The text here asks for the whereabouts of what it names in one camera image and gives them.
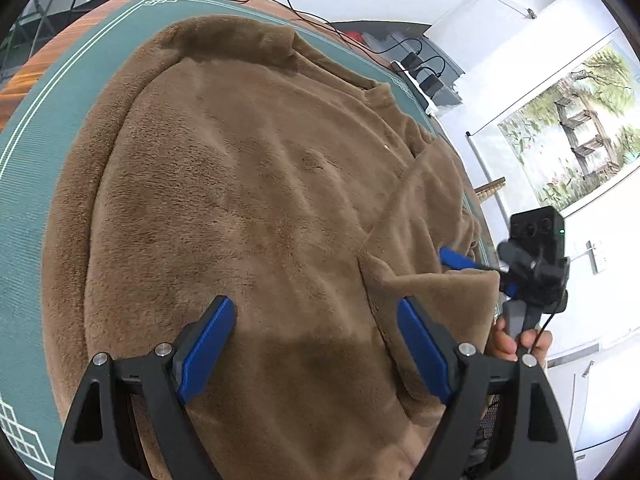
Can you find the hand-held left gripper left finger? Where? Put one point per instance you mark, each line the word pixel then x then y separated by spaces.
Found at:
pixel 207 347

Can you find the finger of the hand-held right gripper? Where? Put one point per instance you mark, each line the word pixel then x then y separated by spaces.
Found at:
pixel 457 258

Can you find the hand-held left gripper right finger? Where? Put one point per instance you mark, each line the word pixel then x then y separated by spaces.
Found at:
pixel 424 347

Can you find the brown fleece garment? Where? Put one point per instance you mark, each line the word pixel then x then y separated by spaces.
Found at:
pixel 260 185

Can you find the person's right hand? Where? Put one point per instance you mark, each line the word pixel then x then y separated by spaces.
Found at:
pixel 507 345

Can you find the wooden rack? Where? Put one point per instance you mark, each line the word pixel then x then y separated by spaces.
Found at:
pixel 491 189

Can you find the grey metal pole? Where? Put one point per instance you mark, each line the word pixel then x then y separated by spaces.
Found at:
pixel 484 165

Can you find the black mesh chair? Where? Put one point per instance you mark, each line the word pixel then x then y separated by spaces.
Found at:
pixel 487 430

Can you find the white power strip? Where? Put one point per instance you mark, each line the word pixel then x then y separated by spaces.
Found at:
pixel 417 87

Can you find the black power adapter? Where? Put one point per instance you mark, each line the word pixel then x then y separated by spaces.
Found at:
pixel 412 60
pixel 430 85

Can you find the dark grey side table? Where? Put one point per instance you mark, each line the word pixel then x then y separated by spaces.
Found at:
pixel 395 35

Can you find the green table mat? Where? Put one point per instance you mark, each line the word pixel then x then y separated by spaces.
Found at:
pixel 30 185

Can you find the red object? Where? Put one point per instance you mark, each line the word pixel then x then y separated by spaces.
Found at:
pixel 356 37

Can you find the landscape wall painting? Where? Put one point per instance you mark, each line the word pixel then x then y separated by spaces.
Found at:
pixel 575 125

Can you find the dark window frame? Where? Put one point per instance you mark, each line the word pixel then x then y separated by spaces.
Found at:
pixel 55 5

